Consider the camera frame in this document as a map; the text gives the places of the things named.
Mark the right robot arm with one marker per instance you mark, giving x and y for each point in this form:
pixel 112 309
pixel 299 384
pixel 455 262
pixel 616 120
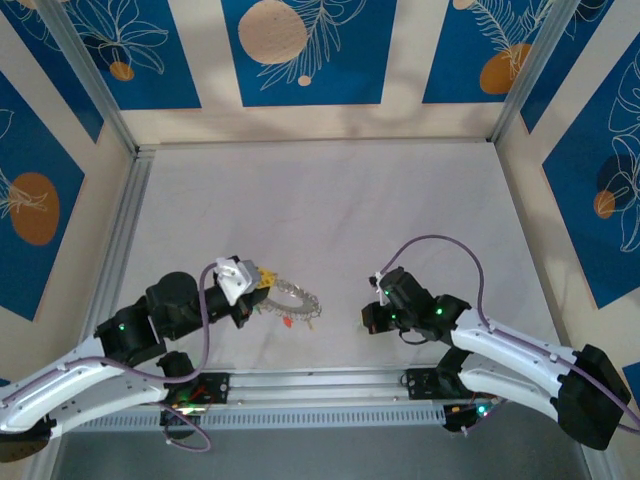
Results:
pixel 590 415

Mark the key with red tag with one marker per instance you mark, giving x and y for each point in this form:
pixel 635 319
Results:
pixel 287 322

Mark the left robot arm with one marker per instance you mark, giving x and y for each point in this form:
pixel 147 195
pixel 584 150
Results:
pixel 115 395

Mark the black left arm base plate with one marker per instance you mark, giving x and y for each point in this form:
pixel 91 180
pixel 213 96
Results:
pixel 220 387

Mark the aluminium side rail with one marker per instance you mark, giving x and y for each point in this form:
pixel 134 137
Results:
pixel 132 200

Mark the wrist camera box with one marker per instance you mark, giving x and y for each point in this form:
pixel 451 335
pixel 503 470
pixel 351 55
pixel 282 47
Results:
pixel 381 295
pixel 232 282

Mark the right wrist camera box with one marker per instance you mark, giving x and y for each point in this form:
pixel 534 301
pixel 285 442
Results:
pixel 381 295

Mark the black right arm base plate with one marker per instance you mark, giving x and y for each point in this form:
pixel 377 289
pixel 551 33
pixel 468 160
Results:
pixel 420 385

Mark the aluminium rear rail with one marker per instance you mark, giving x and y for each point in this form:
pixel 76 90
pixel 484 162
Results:
pixel 320 144

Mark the aluminium frame post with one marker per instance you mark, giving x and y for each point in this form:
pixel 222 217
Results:
pixel 52 472
pixel 86 65
pixel 595 465
pixel 535 65

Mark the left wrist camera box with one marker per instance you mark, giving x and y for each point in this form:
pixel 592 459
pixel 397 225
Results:
pixel 232 282

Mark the aluminium table edge rail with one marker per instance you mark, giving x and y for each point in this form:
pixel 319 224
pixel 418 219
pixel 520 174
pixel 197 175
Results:
pixel 320 385

